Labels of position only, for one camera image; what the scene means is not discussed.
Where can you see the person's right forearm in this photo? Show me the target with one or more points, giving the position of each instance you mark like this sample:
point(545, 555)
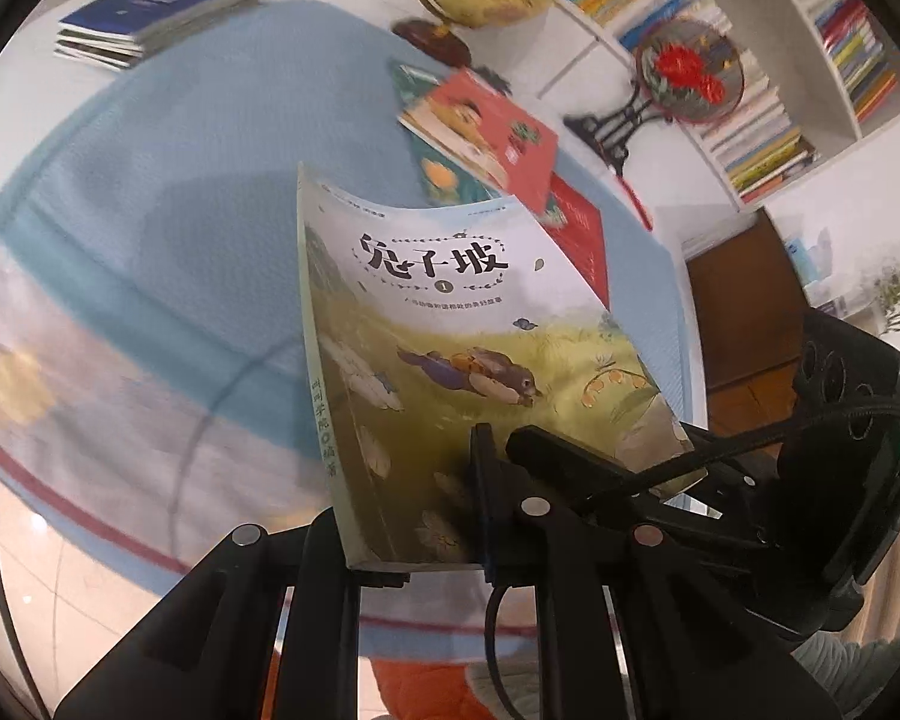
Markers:
point(847, 682)

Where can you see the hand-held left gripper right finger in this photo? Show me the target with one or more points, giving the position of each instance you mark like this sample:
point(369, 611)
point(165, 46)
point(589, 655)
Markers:
point(495, 525)

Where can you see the light blue box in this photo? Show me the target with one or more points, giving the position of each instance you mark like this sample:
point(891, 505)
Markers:
point(806, 259)

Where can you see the white bookshelf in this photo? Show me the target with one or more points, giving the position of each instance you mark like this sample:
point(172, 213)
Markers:
point(787, 30)

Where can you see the light blue quilted mat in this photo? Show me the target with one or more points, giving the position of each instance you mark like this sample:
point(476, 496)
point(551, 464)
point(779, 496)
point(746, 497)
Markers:
point(157, 202)

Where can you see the embroidered fan on black stand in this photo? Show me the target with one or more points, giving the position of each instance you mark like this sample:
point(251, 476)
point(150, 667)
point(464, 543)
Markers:
point(690, 71)

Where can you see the red treasure chest book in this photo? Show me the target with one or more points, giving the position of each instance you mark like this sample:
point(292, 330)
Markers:
point(581, 240)

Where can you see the orange cloth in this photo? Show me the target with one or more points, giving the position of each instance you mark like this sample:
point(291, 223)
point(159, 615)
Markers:
point(420, 690)

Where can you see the teal flower cover book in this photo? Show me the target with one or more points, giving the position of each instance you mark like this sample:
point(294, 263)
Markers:
point(439, 176)

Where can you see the brown wooden furniture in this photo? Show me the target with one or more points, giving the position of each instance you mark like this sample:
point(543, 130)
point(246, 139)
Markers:
point(742, 300)

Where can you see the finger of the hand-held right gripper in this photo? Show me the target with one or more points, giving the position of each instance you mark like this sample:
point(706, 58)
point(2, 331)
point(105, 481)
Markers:
point(570, 457)

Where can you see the stack of sorted books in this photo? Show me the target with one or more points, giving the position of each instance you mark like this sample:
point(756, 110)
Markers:
point(135, 37)

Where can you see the red tassel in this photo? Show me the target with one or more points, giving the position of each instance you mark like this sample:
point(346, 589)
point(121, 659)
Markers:
point(641, 206)

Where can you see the meadow rabbit cover book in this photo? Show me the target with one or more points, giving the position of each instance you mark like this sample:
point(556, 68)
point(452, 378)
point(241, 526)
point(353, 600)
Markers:
point(420, 300)

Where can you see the salmon red figure cover book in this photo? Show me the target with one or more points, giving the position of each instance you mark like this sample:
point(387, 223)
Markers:
point(495, 135)

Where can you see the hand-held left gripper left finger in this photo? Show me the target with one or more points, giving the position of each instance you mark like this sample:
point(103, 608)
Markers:
point(322, 615)

